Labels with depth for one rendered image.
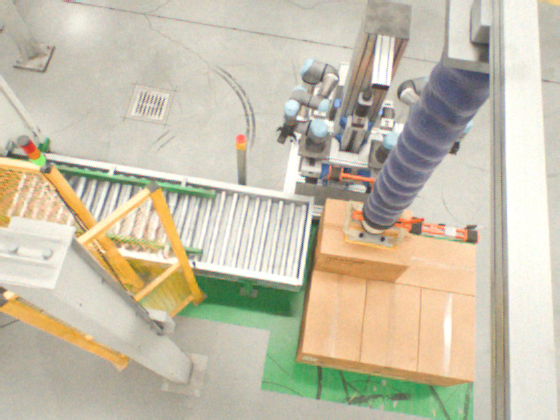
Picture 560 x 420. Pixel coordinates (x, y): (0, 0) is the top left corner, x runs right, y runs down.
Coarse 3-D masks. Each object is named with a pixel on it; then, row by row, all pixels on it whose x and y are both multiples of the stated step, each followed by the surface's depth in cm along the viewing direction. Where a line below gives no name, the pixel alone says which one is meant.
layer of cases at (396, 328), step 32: (416, 256) 384; (448, 256) 386; (320, 288) 371; (352, 288) 372; (384, 288) 374; (416, 288) 375; (448, 288) 376; (320, 320) 362; (352, 320) 363; (384, 320) 365; (416, 320) 366; (448, 320) 367; (320, 352) 354; (352, 352) 355; (384, 352) 356; (416, 352) 357; (448, 352) 358
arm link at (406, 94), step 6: (402, 84) 308; (408, 84) 307; (402, 90) 304; (408, 90) 303; (414, 90) 308; (402, 96) 304; (408, 96) 299; (414, 96) 296; (402, 102) 307; (408, 102) 298; (414, 102) 293
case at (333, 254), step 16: (336, 208) 352; (320, 224) 376; (336, 224) 348; (352, 224) 348; (320, 240) 353; (336, 240) 343; (320, 256) 346; (336, 256) 342; (352, 256) 340; (368, 256) 340; (384, 256) 341; (400, 256) 341; (336, 272) 375; (352, 272) 369; (368, 272) 364; (384, 272) 359; (400, 272) 354
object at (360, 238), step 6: (360, 234) 329; (378, 234) 332; (384, 234) 333; (348, 240) 330; (354, 240) 330; (360, 240) 330; (378, 240) 331; (384, 240) 330; (372, 246) 331; (378, 246) 330; (384, 246) 330; (390, 246) 330; (396, 246) 330
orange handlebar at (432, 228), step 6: (342, 174) 335; (348, 174) 335; (360, 180) 335; (366, 180) 334; (372, 180) 334; (372, 186) 333; (354, 210) 326; (354, 216) 324; (408, 228) 323; (432, 228) 323; (438, 228) 324; (444, 228) 324; (456, 234) 323
